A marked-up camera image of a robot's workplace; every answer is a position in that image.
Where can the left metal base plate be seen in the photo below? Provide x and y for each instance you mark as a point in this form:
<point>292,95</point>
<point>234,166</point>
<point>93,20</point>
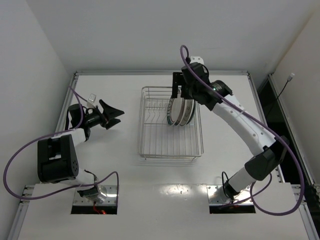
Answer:
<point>107,197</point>

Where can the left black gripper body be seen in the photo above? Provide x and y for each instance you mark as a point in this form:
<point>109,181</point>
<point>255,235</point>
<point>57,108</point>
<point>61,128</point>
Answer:
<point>103,116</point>

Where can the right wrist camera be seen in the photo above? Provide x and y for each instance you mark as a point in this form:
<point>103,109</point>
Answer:
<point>196,59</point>

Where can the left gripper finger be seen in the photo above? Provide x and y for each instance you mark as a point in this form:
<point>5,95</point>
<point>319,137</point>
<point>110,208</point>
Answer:
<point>110,112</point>
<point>111,123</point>

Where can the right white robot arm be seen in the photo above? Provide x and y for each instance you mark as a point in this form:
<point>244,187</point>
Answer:
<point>267,152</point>

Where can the black wall cable white plug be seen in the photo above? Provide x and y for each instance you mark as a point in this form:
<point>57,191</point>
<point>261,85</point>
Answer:
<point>288,80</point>

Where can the aluminium table frame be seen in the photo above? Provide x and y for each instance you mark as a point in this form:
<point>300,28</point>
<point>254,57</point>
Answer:
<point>159,199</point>

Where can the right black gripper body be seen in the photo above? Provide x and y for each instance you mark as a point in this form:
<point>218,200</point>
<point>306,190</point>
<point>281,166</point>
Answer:
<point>178,81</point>

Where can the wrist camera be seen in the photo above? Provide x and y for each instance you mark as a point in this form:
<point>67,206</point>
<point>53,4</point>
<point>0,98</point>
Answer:
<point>91,100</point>
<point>196,59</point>

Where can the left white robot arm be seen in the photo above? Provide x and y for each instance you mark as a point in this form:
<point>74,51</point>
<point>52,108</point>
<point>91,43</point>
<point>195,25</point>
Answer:
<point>57,160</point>

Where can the metal base plate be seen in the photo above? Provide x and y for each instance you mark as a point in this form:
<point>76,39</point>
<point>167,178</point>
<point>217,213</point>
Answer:
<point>107,197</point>
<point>216,196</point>

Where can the green red rimmed plate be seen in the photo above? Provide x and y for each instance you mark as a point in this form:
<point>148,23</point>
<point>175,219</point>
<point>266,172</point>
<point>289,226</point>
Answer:
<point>181,113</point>
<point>173,110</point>

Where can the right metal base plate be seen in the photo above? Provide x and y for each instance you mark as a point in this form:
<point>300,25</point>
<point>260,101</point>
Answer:
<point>216,196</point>

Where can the white plate grey rim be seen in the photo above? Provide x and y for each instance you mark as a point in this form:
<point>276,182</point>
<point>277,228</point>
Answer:
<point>188,112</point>

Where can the metal wire dish rack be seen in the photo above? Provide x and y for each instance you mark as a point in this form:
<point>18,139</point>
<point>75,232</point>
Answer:
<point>157,139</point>

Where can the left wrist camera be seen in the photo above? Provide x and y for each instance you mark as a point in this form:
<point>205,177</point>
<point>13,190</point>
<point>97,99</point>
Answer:
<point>91,100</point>

